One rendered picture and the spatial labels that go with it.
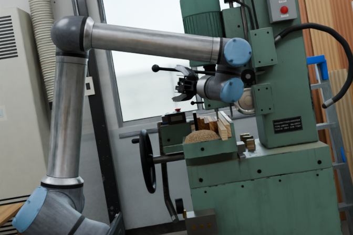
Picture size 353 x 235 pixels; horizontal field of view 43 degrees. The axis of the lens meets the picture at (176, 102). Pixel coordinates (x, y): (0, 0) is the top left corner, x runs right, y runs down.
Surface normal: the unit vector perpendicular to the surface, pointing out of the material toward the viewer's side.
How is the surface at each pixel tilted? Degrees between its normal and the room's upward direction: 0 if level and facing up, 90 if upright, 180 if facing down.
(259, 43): 90
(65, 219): 55
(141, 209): 90
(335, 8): 87
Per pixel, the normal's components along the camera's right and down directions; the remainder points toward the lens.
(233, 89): 0.60, 0.20
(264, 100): -0.03, 0.06
